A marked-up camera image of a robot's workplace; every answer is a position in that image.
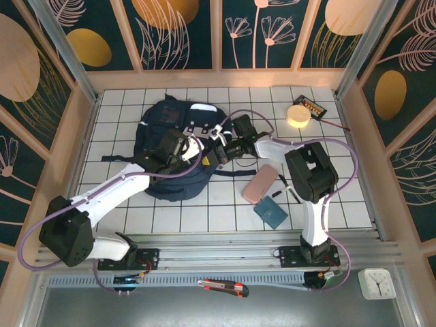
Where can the navy blue backpack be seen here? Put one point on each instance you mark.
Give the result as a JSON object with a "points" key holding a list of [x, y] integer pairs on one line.
{"points": [[160, 116]]}

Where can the pink glasses case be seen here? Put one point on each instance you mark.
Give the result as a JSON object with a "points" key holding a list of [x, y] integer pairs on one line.
{"points": [[255, 190]]}

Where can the teal leather wallet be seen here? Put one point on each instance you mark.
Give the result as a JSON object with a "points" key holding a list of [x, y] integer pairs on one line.
{"points": [[270, 213]]}

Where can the black pen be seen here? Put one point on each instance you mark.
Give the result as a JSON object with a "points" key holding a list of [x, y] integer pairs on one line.
{"points": [[297, 198]]}

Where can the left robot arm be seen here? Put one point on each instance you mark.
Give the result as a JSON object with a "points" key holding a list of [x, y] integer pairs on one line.
{"points": [[112, 190]]}

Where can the black charger box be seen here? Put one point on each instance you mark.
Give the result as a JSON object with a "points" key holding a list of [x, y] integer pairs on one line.
{"points": [[310, 106]]}

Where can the orange black utility knife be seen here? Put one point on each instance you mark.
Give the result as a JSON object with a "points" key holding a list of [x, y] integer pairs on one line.
{"points": [[223, 287]]}

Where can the black controller board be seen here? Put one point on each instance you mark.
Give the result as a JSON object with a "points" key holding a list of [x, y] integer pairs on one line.
{"points": [[320, 277], [124, 280]]}

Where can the white alarm clock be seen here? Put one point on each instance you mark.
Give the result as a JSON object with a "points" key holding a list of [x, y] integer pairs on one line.
{"points": [[376, 284]]}

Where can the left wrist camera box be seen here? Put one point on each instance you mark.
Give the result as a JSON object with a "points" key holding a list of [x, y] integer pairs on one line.
{"points": [[194, 146]]}

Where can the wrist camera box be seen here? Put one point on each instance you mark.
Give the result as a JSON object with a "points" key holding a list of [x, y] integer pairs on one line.
{"points": [[218, 133], [194, 146]]}

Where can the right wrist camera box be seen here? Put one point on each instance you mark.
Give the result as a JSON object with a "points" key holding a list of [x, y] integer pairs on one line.
{"points": [[218, 133]]}

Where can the aluminium side rail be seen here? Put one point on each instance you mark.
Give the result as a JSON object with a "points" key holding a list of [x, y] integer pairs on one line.
{"points": [[343, 116], [89, 129]]}

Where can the aluminium mounting rail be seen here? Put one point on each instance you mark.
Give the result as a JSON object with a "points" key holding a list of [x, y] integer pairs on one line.
{"points": [[218, 252]]}

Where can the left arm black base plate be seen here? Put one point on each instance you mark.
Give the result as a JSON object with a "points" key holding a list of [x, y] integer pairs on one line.
{"points": [[150, 259]]}

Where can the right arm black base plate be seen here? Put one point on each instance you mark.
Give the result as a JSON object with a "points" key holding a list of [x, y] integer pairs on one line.
{"points": [[289, 255]]}

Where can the aluminium corner post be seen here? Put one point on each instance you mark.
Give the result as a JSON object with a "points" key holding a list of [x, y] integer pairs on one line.
{"points": [[365, 51], [66, 51]]}

